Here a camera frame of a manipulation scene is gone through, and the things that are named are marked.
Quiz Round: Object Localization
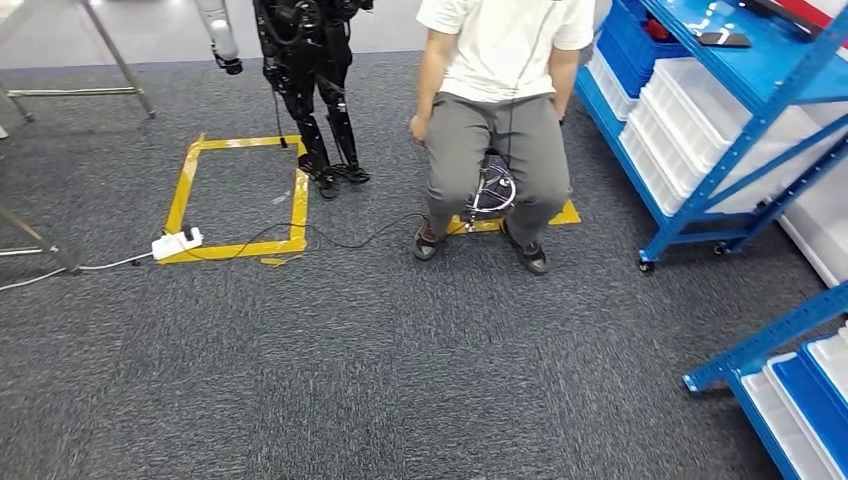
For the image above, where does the chrome stool base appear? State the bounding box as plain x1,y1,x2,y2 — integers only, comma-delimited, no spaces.
461,150,518,233

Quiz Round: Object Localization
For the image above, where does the person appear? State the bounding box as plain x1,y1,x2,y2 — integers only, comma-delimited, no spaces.
408,0,596,277

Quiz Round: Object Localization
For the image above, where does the black humanoid robot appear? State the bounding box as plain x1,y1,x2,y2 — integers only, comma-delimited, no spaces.
195,0,376,201

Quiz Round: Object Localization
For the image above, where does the yellow floor tape square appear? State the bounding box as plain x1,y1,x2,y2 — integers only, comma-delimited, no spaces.
157,134,311,266

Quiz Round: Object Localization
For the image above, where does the white power strip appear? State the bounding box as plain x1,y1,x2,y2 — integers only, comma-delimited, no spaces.
150,227,205,261

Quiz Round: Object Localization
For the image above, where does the blue plastic bin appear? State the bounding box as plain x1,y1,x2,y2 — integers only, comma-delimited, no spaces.
770,341,848,480
598,0,692,99

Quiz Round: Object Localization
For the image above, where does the stainless steel table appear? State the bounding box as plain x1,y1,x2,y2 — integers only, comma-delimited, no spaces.
0,0,158,275

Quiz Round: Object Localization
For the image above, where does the black smartphone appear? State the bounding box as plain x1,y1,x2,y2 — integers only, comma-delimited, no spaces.
696,31,754,50

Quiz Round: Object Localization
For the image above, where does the white vehicle with red stripe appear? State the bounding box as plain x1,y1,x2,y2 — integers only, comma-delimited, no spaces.
741,0,848,288

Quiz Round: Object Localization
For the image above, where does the black floor cable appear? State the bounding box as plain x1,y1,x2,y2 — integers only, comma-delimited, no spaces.
178,211,431,263

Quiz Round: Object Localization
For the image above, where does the thin black hanging cable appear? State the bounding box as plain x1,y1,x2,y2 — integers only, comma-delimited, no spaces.
271,89,290,149

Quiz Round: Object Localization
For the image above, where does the white floor cable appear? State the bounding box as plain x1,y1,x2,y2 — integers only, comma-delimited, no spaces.
0,251,155,293

